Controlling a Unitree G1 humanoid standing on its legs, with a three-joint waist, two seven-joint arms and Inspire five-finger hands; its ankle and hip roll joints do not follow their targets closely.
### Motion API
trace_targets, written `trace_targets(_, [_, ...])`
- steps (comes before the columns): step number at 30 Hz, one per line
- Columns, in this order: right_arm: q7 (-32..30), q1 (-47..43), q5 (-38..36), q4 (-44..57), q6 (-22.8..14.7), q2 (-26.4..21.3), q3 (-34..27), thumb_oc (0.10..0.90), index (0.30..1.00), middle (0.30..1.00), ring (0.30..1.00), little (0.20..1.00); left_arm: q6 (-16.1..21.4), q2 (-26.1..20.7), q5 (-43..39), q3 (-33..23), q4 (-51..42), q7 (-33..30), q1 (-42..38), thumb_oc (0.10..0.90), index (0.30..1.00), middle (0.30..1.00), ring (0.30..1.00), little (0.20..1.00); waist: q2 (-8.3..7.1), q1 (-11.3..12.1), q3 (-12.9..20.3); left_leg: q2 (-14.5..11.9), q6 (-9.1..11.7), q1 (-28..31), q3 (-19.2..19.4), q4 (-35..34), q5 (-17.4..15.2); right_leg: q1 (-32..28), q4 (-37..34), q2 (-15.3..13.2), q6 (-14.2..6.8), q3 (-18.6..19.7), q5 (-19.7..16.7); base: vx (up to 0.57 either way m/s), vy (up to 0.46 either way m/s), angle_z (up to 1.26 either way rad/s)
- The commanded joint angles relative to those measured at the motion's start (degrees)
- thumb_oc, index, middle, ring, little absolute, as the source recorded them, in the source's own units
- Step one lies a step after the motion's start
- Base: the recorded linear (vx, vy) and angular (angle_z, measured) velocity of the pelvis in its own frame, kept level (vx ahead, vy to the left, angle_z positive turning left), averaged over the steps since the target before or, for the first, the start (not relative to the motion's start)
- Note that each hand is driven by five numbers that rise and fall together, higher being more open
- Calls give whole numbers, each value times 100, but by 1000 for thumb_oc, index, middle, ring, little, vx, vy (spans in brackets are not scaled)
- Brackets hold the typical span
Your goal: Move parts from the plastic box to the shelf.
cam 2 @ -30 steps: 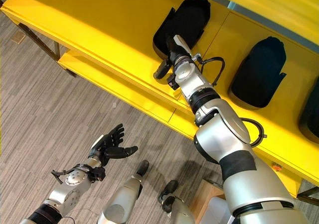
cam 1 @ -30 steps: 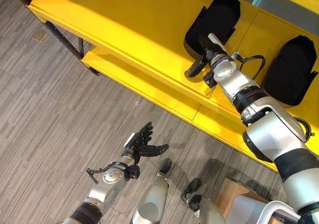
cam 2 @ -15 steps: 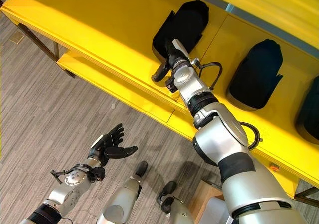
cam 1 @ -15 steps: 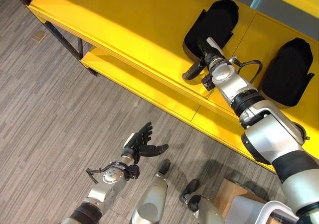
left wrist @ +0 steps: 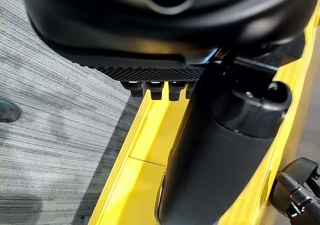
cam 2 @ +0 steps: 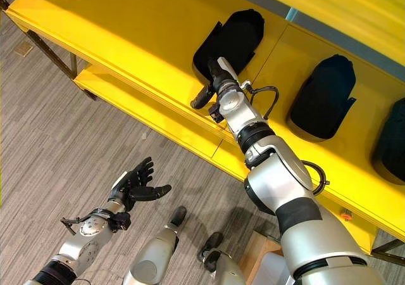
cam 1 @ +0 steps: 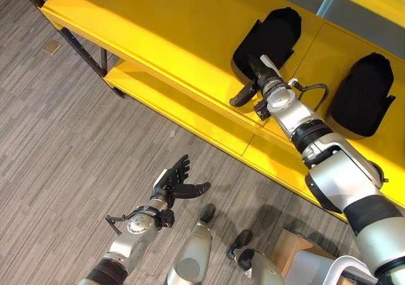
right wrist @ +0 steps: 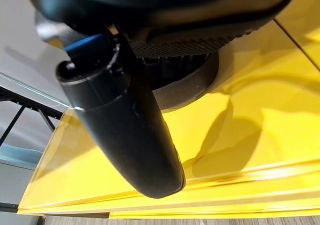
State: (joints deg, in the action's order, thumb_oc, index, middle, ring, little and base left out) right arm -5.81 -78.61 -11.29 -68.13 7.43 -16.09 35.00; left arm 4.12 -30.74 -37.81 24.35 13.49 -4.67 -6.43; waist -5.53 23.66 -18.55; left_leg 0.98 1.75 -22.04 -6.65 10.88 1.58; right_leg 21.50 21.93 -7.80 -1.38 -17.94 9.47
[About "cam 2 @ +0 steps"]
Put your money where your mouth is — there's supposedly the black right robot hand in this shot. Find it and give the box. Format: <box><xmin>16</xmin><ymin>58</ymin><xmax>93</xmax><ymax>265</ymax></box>
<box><xmin>190</xmin><ymin>56</ymin><xmax>242</xmax><ymax>110</ymax></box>

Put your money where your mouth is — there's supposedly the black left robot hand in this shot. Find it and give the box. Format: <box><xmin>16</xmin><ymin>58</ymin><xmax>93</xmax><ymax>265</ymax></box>
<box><xmin>107</xmin><ymin>156</ymin><xmax>173</xmax><ymax>213</ymax></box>

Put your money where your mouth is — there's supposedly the black sole-shaped part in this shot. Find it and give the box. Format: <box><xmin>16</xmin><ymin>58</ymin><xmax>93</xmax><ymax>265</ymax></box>
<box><xmin>192</xmin><ymin>8</ymin><xmax>266</xmax><ymax>85</ymax></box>
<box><xmin>369</xmin><ymin>97</ymin><xmax>405</xmax><ymax>185</ymax></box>
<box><xmin>289</xmin><ymin>54</ymin><xmax>358</xmax><ymax>144</ymax></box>

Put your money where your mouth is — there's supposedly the yellow shelf board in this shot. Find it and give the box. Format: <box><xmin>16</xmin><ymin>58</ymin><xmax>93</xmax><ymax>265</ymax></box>
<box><xmin>205</xmin><ymin>0</ymin><xmax>405</xmax><ymax>74</ymax></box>
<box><xmin>5</xmin><ymin>0</ymin><xmax>405</xmax><ymax>245</ymax></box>
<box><xmin>73</xmin><ymin>63</ymin><xmax>380</xmax><ymax>256</ymax></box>

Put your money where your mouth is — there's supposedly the white plastic box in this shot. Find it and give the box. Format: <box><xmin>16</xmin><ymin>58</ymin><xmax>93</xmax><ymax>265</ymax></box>
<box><xmin>252</xmin><ymin>251</ymin><xmax>297</xmax><ymax>285</ymax></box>

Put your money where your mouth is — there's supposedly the dark left robot foot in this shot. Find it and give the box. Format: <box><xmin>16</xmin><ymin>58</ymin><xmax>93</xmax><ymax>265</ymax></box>
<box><xmin>170</xmin><ymin>205</ymin><xmax>188</xmax><ymax>227</ymax></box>

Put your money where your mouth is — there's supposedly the dark robot foot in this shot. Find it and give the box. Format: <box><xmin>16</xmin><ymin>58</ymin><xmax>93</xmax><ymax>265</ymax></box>
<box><xmin>170</xmin><ymin>205</ymin><xmax>188</xmax><ymax>227</ymax></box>
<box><xmin>197</xmin><ymin>231</ymin><xmax>224</xmax><ymax>267</ymax></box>

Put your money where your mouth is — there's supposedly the silver left robot leg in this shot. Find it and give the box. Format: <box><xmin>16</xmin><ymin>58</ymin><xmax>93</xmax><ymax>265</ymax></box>
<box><xmin>122</xmin><ymin>224</ymin><xmax>180</xmax><ymax>285</ymax></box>

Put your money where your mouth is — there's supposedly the silver robot leg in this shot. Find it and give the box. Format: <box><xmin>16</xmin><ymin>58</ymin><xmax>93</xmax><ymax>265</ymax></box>
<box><xmin>122</xmin><ymin>224</ymin><xmax>180</xmax><ymax>285</ymax></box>
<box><xmin>202</xmin><ymin>249</ymin><xmax>247</xmax><ymax>285</ymax></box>

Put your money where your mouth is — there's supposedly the dark right robot foot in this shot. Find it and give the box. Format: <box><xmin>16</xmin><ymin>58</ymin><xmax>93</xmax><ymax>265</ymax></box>
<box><xmin>197</xmin><ymin>231</ymin><xmax>224</xmax><ymax>267</ymax></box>

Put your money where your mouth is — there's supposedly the silver right robot leg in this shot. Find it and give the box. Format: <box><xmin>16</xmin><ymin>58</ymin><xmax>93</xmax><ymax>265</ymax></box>
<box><xmin>202</xmin><ymin>249</ymin><xmax>247</xmax><ymax>285</ymax></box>

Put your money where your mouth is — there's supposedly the brass floor outlet plate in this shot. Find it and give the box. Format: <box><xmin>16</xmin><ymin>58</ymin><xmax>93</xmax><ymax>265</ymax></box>
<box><xmin>15</xmin><ymin>42</ymin><xmax>34</xmax><ymax>56</ymax></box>

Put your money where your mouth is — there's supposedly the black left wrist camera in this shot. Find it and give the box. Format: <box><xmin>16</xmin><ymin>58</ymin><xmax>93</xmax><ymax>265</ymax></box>
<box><xmin>108</xmin><ymin>211</ymin><xmax>132</xmax><ymax>232</ymax></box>

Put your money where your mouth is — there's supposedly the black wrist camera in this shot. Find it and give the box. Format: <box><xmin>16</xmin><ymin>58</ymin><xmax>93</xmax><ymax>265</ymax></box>
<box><xmin>108</xmin><ymin>211</ymin><xmax>132</xmax><ymax>232</ymax></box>
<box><xmin>208</xmin><ymin>103</ymin><xmax>224</xmax><ymax>124</ymax></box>

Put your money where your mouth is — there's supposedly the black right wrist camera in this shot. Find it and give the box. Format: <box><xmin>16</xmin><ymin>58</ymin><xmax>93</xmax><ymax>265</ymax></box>
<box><xmin>208</xmin><ymin>103</ymin><xmax>224</xmax><ymax>124</ymax></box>

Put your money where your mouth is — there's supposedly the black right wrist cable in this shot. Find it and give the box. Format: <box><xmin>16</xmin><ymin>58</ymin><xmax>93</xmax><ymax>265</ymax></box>
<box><xmin>241</xmin><ymin>80</ymin><xmax>280</xmax><ymax>120</ymax></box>

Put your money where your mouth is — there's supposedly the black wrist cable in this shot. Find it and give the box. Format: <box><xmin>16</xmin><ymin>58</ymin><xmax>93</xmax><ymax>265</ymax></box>
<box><xmin>59</xmin><ymin>209</ymin><xmax>112</xmax><ymax>236</ymax></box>
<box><xmin>241</xmin><ymin>80</ymin><xmax>280</xmax><ymax>120</ymax></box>

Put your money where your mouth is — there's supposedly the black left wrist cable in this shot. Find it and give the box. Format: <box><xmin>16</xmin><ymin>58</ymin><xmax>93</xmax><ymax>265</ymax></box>
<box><xmin>59</xmin><ymin>209</ymin><xmax>112</xmax><ymax>236</ymax></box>

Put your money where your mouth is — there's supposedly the black right elbow cable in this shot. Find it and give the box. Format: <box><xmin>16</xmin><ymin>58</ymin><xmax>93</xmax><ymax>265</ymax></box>
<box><xmin>302</xmin><ymin>160</ymin><xmax>331</xmax><ymax>198</ymax></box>

